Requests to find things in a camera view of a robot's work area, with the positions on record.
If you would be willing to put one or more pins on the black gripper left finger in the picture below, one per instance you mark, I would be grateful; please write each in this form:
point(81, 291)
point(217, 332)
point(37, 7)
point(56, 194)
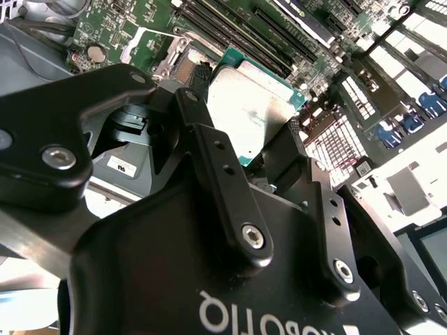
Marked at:
point(35, 122)

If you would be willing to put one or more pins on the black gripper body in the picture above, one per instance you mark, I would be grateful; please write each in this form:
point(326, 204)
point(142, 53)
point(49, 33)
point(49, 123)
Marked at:
point(157, 272)

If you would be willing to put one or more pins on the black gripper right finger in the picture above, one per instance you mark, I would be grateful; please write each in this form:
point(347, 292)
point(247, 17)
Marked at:
point(290, 164)

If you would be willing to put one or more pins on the silver CPU with green edge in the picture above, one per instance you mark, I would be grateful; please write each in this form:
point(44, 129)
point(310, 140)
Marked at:
point(251, 104)

